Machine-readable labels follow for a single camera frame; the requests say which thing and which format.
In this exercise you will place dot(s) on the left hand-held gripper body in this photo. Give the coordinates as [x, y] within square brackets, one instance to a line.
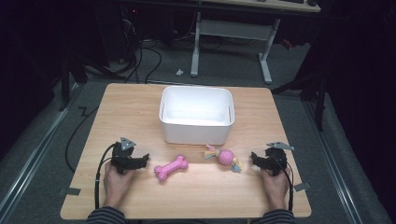
[122, 157]

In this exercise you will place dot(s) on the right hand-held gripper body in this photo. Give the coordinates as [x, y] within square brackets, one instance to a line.
[275, 157]

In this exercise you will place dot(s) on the pink bone dog toy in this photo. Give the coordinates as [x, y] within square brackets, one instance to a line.
[170, 168]

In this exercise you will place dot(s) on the white plastic bin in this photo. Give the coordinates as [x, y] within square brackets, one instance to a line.
[196, 124]

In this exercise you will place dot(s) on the person's left hand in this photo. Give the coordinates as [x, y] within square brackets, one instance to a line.
[116, 185]

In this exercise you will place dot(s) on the person's right hand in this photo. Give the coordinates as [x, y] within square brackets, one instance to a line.
[276, 188]

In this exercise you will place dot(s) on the grey tape piece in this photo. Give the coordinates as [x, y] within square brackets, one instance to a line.
[70, 191]
[302, 186]

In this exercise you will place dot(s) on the black metal stand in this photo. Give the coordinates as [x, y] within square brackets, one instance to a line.
[317, 93]
[64, 84]

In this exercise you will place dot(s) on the small white floor scrap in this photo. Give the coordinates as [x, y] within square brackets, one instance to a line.
[179, 72]

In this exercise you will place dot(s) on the desk with grey metal legs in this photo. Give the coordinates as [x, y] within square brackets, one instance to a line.
[233, 29]

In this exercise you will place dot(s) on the grey floor rail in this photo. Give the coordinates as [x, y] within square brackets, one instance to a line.
[31, 158]
[333, 168]

